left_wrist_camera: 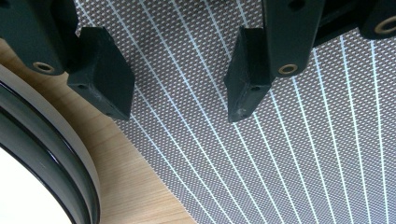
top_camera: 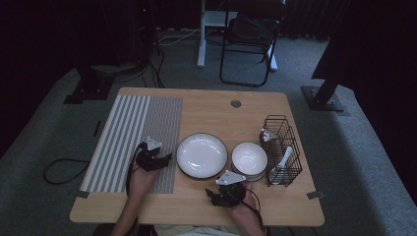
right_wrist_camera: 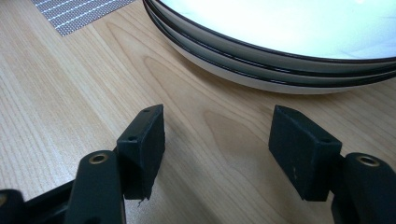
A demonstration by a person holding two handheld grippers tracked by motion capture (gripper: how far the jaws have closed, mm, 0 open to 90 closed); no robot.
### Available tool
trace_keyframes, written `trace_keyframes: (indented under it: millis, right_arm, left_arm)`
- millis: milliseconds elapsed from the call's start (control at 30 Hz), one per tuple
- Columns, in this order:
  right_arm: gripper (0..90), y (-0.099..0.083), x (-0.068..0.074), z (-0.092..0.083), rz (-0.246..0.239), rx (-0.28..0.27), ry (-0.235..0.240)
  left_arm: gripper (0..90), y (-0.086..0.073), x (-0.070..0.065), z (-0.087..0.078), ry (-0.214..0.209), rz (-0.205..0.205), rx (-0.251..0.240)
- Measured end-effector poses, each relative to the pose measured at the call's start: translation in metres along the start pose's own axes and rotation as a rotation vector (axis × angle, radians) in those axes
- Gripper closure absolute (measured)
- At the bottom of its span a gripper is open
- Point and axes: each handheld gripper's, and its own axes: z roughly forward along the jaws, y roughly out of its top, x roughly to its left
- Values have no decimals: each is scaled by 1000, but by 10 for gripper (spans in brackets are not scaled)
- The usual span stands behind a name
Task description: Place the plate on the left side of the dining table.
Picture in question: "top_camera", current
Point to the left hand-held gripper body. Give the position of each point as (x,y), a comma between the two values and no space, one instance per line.
(147,159)

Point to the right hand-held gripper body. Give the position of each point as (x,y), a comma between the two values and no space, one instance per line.
(232,193)

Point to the person's left hand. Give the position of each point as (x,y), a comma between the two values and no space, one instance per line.
(141,183)

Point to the person's right hand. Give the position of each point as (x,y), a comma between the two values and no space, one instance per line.
(249,209)

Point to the person's light clothing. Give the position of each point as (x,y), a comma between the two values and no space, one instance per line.
(196,232)

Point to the striped woven placemat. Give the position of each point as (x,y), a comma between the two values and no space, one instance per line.
(111,147)

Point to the white ceramic spoon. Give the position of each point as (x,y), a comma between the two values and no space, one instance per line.
(277,173)

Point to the small black marker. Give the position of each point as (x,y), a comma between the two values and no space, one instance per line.
(97,128)

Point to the grey tape strip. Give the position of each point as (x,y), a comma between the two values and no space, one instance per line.
(315,195)
(82,194)

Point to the grey round table grommet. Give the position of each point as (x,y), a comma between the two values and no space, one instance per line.
(235,103)

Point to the black stand base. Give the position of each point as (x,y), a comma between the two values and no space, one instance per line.
(88,91)

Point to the grey round stand base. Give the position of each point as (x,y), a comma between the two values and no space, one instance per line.
(111,69)

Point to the dark bag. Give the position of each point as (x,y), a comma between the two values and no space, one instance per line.
(252,28)

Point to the black folding chair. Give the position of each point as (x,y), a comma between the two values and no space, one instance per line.
(262,8)

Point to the dark curtain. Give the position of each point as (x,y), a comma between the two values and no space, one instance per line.
(377,49)

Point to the black stand with base plate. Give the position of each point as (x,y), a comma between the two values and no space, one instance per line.
(323,101)

